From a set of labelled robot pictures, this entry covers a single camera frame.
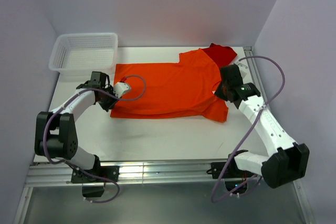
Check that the red folded t-shirt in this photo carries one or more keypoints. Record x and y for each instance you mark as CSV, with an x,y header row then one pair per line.
x,y
221,55

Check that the aluminium front rail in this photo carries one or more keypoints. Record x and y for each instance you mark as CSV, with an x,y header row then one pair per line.
x,y
129,173

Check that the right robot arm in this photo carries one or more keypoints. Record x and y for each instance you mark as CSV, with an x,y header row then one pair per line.
x,y
286,160

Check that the orange t-shirt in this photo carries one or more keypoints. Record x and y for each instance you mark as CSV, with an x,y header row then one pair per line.
x,y
171,90

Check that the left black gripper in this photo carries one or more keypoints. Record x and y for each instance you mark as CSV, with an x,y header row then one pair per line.
x,y
107,107

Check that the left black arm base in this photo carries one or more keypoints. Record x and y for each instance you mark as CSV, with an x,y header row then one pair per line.
x,y
94,186

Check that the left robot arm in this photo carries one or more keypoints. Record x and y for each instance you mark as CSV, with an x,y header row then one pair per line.
x,y
55,133

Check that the aluminium side rail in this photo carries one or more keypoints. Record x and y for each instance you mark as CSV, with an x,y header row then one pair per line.
x,y
251,62

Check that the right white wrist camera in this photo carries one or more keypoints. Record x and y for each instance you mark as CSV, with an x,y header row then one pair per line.
x,y
243,69

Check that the white perforated plastic basket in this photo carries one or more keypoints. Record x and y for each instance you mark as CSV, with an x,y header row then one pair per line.
x,y
82,53

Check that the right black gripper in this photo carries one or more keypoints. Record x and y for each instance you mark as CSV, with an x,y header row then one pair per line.
x,y
221,83

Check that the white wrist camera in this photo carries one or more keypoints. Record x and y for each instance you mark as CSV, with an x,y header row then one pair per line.
x,y
121,88
243,69

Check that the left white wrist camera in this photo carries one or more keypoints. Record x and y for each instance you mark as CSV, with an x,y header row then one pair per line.
x,y
121,88

